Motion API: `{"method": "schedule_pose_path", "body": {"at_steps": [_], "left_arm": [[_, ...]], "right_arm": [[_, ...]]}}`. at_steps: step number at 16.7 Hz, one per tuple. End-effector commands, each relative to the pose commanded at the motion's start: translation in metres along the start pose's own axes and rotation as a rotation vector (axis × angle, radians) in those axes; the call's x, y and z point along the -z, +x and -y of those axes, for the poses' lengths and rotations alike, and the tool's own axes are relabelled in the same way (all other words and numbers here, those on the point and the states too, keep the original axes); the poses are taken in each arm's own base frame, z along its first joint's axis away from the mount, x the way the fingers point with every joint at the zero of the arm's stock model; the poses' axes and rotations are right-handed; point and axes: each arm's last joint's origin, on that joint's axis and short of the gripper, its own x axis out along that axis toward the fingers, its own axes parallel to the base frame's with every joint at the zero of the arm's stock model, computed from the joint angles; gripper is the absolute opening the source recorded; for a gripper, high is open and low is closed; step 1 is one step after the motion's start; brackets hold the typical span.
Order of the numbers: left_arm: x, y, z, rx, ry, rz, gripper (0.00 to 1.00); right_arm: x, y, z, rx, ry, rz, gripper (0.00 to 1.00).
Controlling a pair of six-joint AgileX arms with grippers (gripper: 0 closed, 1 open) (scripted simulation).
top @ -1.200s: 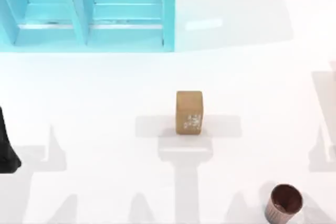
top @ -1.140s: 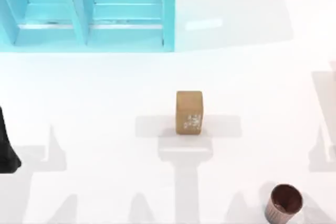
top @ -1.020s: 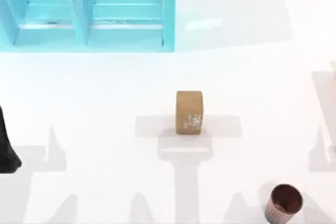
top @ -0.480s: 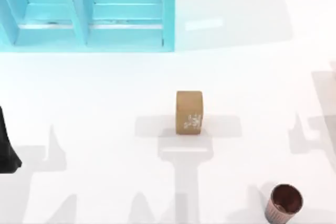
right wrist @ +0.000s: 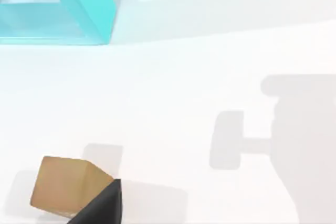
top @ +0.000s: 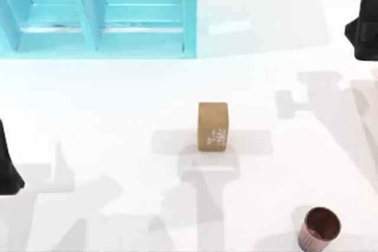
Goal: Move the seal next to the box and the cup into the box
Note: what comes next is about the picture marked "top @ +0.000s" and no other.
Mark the brown wooden block clock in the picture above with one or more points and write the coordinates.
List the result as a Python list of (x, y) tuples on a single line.
[(212, 122)]

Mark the brown ribbed cup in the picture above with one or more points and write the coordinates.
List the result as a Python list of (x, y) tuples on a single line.
[(322, 225)]

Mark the light blue rack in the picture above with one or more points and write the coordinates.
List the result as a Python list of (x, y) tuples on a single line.
[(141, 13)]

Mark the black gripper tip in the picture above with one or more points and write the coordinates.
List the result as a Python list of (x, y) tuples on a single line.
[(7, 172)]

